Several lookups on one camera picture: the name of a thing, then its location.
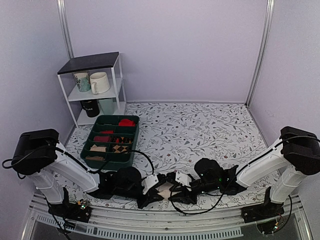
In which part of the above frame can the black mug with lettering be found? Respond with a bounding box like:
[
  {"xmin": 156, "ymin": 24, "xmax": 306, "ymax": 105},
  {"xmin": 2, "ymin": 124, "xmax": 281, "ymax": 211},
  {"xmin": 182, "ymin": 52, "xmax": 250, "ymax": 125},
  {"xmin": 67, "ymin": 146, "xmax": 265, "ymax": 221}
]
[{"xmin": 80, "ymin": 99, "xmax": 100, "ymax": 118}]

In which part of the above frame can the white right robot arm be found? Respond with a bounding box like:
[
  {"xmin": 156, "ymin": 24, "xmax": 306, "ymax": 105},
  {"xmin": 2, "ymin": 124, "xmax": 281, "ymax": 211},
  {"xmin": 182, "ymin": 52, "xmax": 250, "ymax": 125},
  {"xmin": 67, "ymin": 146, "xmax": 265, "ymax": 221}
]
[{"xmin": 168, "ymin": 126, "xmax": 320, "ymax": 218}]

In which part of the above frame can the teal patterned mug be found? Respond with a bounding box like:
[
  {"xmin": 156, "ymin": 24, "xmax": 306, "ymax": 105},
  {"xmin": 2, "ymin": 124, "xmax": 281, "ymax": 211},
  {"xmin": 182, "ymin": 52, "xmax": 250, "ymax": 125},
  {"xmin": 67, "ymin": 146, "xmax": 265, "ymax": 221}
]
[{"xmin": 73, "ymin": 71, "xmax": 91, "ymax": 93}]

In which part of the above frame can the right aluminium corner post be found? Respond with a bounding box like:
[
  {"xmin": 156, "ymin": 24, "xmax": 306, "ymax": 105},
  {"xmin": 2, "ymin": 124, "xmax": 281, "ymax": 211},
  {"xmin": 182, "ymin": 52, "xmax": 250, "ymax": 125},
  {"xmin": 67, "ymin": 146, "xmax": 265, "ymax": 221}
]
[{"xmin": 245, "ymin": 0, "xmax": 275, "ymax": 108}]

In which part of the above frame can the red rolled sock back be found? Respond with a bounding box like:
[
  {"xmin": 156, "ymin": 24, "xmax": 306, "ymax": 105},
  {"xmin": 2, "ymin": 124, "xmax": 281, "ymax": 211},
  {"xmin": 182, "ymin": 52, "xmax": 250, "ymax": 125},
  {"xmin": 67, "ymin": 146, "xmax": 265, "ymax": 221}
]
[{"xmin": 118, "ymin": 118, "xmax": 136, "ymax": 127}]

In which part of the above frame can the beige rolled sock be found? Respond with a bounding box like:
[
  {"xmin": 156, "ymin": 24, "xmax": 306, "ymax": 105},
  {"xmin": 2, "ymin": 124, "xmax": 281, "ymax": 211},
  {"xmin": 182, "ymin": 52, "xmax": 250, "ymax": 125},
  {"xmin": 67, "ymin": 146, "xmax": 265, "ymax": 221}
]
[{"xmin": 90, "ymin": 144, "xmax": 108, "ymax": 153}]

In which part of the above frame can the dark red rolled sock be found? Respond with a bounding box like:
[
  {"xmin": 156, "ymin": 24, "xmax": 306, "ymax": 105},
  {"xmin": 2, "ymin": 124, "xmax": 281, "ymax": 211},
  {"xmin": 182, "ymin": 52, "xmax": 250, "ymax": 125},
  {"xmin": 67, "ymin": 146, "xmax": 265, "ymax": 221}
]
[{"xmin": 93, "ymin": 135, "xmax": 112, "ymax": 143}]

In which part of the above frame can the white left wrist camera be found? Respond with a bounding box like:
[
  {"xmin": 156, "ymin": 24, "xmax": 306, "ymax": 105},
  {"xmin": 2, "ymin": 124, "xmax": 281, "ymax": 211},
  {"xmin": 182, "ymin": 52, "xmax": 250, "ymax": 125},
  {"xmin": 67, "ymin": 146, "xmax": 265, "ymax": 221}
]
[{"xmin": 141, "ymin": 174, "xmax": 159, "ymax": 195}]

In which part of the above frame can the tan rolled sock front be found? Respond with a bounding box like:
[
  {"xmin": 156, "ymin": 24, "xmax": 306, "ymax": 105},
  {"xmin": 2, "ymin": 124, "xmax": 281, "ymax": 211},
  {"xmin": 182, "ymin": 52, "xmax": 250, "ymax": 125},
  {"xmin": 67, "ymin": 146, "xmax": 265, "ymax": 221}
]
[{"xmin": 85, "ymin": 155, "xmax": 105, "ymax": 162}]

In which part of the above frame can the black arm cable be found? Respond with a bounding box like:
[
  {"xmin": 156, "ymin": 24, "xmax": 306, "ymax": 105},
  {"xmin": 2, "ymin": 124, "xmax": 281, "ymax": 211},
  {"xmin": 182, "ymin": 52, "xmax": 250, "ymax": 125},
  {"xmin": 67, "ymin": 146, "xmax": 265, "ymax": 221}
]
[
  {"xmin": 169, "ymin": 184, "xmax": 226, "ymax": 216},
  {"xmin": 1, "ymin": 144, "xmax": 155, "ymax": 180}
]

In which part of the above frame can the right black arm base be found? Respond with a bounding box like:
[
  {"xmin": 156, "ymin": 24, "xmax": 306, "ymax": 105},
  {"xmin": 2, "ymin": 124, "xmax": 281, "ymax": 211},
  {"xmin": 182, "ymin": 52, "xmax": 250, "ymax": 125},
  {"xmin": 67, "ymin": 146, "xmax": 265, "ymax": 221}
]
[{"xmin": 241, "ymin": 187, "xmax": 285, "ymax": 223}]

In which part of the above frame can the cream ceramic mug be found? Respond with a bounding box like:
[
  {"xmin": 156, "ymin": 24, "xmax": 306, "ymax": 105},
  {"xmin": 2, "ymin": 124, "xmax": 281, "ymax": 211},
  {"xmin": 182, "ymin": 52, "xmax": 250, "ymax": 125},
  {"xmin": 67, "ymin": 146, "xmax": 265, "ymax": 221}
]
[{"xmin": 89, "ymin": 71, "xmax": 110, "ymax": 95}]

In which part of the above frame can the aluminium front rail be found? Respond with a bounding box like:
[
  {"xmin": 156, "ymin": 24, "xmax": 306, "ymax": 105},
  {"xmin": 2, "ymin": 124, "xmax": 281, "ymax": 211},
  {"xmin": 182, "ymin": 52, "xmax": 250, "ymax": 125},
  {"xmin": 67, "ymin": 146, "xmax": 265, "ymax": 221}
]
[{"xmin": 21, "ymin": 194, "xmax": 315, "ymax": 240}]

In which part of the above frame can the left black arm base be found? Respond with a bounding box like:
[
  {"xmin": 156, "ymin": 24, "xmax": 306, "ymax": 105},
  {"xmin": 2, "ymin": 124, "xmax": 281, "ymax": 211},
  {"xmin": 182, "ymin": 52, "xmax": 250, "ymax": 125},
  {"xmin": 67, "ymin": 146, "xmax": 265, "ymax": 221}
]
[{"xmin": 48, "ymin": 187, "xmax": 92, "ymax": 223}]

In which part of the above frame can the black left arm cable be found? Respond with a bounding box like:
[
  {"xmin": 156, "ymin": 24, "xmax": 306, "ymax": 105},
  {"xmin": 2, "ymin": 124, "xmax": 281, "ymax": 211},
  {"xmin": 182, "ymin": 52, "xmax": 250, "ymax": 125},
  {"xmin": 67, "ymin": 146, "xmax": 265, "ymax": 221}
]
[{"xmin": 1, "ymin": 144, "xmax": 155, "ymax": 180}]

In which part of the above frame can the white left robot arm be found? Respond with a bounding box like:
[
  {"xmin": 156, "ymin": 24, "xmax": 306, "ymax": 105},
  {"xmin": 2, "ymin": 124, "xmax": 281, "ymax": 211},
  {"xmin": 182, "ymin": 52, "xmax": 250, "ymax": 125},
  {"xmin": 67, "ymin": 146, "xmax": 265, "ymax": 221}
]
[{"xmin": 9, "ymin": 129, "xmax": 164, "ymax": 217}]

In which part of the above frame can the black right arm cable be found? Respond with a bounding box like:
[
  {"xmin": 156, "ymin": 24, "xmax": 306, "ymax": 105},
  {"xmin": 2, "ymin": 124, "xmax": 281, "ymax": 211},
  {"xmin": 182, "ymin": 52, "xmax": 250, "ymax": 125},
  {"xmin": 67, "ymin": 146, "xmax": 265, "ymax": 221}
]
[{"xmin": 169, "ymin": 184, "xmax": 226, "ymax": 216}]

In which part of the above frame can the aluminium corner post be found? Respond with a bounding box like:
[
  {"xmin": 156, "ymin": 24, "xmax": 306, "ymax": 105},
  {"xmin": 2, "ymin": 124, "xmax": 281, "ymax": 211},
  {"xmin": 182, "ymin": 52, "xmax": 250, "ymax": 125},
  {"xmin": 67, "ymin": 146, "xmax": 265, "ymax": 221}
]
[
  {"xmin": 56, "ymin": 0, "xmax": 74, "ymax": 59},
  {"xmin": 245, "ymin": 0, "xmax": 275, "ymax": 108}
]

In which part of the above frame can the green divided organizer tray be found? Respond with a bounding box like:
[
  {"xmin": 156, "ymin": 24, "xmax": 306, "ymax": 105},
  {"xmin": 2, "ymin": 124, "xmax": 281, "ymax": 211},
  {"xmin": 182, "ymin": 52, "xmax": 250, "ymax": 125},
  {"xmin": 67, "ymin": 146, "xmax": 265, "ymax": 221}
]
[{"xmin": 80, "ymin": 115, "xmax": 140, "ymax": 171}]

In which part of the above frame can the pale green mug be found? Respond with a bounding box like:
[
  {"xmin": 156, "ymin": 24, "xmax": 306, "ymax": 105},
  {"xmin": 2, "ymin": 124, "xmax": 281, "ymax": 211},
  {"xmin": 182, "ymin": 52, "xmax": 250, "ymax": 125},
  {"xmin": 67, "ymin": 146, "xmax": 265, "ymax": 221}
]
[{"xmin": 98, "ymin": 98, "xmax": 115, "ymax": 115}]

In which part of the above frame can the argyle rolled sock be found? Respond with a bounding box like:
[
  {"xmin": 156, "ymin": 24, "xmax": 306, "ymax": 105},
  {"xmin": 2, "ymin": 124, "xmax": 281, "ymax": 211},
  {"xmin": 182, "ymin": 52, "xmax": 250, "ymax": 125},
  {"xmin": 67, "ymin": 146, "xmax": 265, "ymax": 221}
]
[
  {"xmin": 110, "ymin": 144, "xmax": 131, "ymax": 154},
  {"xmin": 111, "ymin": 136, "xmax": 134, "ymax": 144}
]

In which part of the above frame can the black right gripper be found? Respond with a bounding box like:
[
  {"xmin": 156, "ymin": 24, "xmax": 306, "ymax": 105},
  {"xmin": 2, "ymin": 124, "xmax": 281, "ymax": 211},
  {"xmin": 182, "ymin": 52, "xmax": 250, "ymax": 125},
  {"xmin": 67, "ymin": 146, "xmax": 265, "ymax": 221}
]
[{"xmin": 168, "ymin": 179, "xmax": 220, "ymax": 206}]

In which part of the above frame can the left aluminium corner post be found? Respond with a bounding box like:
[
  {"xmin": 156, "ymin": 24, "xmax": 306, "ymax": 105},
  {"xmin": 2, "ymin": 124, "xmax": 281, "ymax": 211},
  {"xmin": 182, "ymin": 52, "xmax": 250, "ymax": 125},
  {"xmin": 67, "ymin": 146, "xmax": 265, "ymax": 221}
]
[{"xmin": 56, "ymin": 0, "xmax": 74, "ymax": 59}]

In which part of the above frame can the white shelf with black top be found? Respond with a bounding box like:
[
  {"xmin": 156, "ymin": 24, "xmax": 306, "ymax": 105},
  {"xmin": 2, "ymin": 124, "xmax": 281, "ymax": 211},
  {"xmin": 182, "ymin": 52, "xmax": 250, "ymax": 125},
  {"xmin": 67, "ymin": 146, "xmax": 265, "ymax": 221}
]
[{"xmin": 57, "ymin": 51, "xmax": 127, "ymax": 127}]

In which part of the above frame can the red rolled sock middle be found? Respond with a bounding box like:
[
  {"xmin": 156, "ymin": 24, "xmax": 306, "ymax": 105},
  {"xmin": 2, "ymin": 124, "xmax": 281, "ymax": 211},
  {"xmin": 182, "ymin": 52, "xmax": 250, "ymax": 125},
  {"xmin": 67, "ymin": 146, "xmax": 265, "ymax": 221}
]
[{"xmin": 99, "ymin": 130, "xmax": 114, "ymax": 135}]

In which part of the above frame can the cream and brown sock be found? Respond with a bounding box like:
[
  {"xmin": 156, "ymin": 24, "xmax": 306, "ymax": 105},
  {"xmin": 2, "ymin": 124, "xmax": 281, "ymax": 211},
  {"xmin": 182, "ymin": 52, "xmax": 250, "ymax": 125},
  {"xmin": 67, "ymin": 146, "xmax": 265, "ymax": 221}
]
[{"xmin": 156, "ymin": 183, "xmax": 174, "ymax": 200}]

